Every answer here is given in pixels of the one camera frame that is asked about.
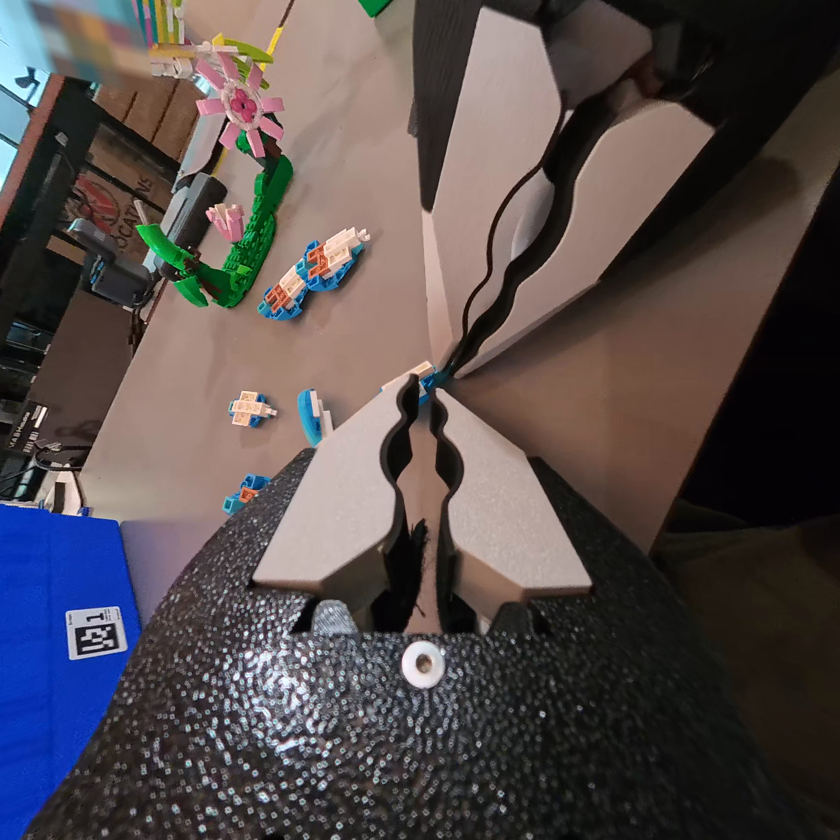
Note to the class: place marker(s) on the dark shelf rack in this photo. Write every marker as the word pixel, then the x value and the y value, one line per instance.
pixel 39 197

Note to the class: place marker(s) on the green lego piece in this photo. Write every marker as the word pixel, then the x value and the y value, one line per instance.
pixel 375 6

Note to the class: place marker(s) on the blue plastic bin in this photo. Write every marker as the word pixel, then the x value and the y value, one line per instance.
pixel 52 689

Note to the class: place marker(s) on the small pink lego tulip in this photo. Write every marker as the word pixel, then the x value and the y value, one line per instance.
pixel 226 223

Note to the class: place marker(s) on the black cardboard box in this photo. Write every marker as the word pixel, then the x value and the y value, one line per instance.
pixel 23 430

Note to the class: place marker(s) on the white blue curved lego piece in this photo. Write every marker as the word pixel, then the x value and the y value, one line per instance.
pixel 310 413

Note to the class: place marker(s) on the green lego leaves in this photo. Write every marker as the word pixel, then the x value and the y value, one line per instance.
pixel 161 239

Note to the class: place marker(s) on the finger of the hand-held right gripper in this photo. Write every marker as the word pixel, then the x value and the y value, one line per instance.
pixel 623 197
pixel 492 118

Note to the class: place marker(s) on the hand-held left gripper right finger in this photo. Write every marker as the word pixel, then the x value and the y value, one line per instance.
pixel 512 525

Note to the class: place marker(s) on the small white blue lego assembly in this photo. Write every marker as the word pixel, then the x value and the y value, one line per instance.
pixel 249 408

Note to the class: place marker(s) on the grey black device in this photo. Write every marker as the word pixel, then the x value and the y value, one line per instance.
pixel 193 210

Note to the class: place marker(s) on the blue white orange lego assembly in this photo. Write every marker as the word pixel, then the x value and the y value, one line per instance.
pixel 331 259
pixel 246 492
pixel 285 298

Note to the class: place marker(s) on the teal lego piece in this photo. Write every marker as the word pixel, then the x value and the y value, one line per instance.
pixel 434 382

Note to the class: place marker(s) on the white printed tag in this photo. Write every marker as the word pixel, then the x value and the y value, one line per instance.
pixel 95 633

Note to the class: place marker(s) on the pink lego flower green stem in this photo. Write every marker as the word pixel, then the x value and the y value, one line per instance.
pixel 239 105

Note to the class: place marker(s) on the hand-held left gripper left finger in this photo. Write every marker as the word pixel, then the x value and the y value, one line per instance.
pixel 341 499

